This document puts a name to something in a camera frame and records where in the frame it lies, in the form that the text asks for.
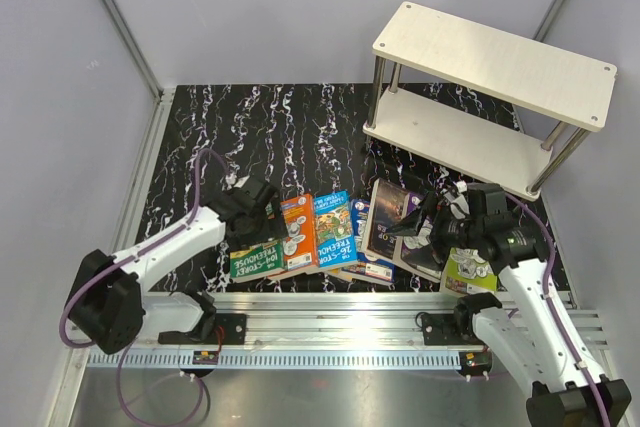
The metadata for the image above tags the yellow 39-storey treehouse book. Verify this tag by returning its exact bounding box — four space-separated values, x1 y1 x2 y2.
326 268 356 282

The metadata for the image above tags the orange 78-storey treehouse book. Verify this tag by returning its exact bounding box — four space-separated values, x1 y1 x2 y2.
271 194 319 281

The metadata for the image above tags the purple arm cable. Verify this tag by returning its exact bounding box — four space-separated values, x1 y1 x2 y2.
58 148 229 426
504 194 614 427

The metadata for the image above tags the purple treehouse book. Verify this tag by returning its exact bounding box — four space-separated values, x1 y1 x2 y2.
394 192 444 283

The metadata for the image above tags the green 104-storey treehouse book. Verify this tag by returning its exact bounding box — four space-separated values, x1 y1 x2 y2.
230 240 285 283

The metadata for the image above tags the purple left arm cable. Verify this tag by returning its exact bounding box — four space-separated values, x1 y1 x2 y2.
58 148 229 426

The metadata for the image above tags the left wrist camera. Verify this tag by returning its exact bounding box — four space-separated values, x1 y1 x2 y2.
224 173 250 191

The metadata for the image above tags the dark blue treehouse book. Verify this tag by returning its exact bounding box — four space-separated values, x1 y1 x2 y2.
343 199 394 286

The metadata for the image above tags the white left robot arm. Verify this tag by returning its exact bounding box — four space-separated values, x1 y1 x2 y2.
59 177 287 355

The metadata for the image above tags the white slotted cable duct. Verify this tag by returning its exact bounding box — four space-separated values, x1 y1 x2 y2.
88 349 461 371

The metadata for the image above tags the dark tale of two cities book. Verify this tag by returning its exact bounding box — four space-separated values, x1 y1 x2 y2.
362 178 423 270

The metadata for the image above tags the lime green treehouse book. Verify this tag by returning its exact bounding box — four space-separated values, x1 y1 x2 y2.
439 248 498 296

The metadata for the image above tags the aluminium mounting rail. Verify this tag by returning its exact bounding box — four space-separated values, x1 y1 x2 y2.
136 292 609 352

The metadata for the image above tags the black marble pattern mat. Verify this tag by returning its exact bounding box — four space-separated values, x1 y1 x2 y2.
133 83 572 294

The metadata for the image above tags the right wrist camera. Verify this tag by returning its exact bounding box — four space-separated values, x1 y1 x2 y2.
441 181 470 217

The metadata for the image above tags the blue 26-storey treehouse book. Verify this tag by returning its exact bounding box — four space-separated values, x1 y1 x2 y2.
313 191 357 271

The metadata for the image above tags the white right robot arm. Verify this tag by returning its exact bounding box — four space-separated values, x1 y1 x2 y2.
388 184 632 426

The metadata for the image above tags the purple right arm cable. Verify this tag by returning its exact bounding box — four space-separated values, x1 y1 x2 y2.
504 194 614 427

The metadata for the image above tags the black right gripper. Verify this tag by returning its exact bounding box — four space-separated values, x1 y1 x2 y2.
385 192 483 272

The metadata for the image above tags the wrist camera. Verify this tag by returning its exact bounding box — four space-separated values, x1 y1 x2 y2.
224 173 250 191
441 181 470 217

